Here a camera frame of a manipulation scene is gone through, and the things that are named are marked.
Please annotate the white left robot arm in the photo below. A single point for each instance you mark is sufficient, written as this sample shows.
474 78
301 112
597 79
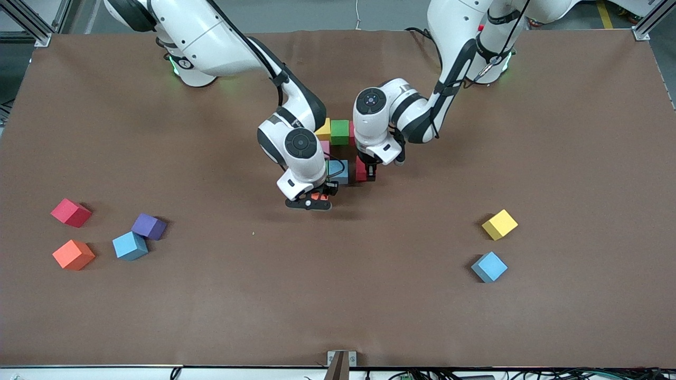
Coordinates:
449 21

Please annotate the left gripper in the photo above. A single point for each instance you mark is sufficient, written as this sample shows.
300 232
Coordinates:
371 170

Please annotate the blue foam block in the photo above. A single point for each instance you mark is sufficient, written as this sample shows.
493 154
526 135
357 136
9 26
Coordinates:
129 246
489 266
338 171

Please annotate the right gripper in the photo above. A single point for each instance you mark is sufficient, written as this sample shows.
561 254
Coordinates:
331 187

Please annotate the pink foam block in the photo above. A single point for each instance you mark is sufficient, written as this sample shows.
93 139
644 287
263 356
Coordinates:
325 148

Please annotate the red foam block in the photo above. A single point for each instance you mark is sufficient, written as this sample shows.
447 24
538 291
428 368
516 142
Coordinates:
70 212
360 170
351 132

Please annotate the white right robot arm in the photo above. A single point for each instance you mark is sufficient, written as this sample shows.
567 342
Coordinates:
211 37

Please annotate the brown table mat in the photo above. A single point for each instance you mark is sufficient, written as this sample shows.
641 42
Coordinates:
338 306

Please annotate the aluminium frame post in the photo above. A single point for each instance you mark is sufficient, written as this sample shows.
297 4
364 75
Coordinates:
641 34
39 34

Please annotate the orange foam block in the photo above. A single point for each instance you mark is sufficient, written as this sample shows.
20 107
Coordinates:
73 254
318 196

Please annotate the purple foam block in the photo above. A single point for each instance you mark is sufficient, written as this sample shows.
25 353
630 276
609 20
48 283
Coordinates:
149 226

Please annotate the yellow foam block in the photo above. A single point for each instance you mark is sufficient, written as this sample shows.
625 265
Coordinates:
499 224
325 132

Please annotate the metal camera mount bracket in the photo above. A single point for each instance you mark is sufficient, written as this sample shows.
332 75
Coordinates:
341 361

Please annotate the green foam block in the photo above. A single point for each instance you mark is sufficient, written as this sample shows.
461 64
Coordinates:
339 132

